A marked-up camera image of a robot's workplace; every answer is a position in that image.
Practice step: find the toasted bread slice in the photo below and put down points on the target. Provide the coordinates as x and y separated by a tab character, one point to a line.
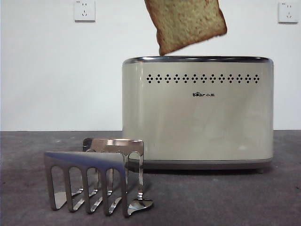
188	23

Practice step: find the shiny steel toast rack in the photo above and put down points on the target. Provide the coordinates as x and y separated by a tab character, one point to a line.
94	159

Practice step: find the cream steel toaster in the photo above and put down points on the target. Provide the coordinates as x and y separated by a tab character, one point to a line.
207	122

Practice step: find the white wall socket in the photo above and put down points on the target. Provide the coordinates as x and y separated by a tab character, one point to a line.
85	10
288	13

